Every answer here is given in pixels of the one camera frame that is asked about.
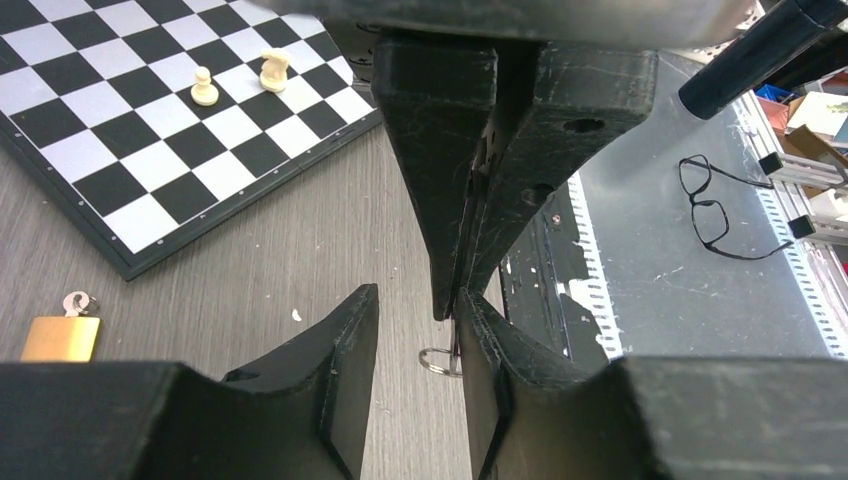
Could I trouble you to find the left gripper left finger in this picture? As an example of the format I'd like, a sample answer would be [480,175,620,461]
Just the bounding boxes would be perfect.
[222,284,380,479]

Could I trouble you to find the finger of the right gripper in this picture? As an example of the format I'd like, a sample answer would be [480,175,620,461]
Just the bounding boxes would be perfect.
[372,33,498,320]
[465,42,658,291]

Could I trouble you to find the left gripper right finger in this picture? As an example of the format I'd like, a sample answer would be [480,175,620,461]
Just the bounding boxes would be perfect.
[456,289,609,479]

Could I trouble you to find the large padlock keys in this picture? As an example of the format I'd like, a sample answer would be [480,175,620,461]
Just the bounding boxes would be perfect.
[418,317,463,378]

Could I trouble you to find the small silver key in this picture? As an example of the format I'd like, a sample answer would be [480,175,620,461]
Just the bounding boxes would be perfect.
[62,291,99,318]

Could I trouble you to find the small brass padlock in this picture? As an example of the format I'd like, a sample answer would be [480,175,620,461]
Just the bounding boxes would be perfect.
[20,316,101,363]

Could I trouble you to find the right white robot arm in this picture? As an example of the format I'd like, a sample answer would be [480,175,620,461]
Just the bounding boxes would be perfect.
[360,1,847,321]

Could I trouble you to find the cream chess piece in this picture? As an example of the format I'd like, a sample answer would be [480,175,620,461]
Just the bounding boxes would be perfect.
[259,48,290,93]

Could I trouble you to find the black eyeglasses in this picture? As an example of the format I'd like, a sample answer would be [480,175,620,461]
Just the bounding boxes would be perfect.
[677,154,795,262]

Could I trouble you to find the cream chess pawn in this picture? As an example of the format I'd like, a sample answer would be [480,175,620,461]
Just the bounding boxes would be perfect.
[190,66,219,107]

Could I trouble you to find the black white chessboard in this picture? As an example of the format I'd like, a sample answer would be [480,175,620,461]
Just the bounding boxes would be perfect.
[1,1,380,280]

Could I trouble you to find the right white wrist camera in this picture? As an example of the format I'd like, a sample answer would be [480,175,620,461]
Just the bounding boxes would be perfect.
[261,0,752,50]

